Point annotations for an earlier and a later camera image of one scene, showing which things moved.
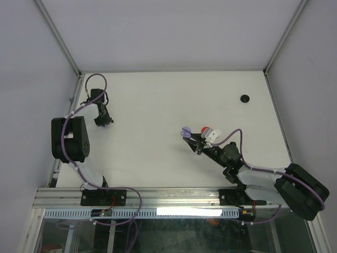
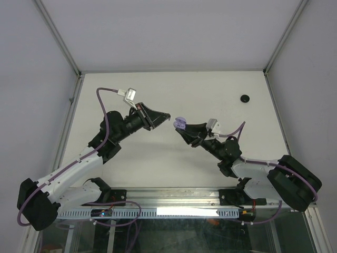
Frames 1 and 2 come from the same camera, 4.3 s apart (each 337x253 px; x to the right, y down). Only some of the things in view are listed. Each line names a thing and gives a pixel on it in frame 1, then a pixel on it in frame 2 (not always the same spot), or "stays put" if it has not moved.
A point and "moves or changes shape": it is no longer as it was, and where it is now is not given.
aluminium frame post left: [58, 36] stays put
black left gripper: [101, 122] → [151, 119]
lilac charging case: [186, 132] moves or changes shape
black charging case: [245, 98] stays put
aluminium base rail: [56, 198] stays put
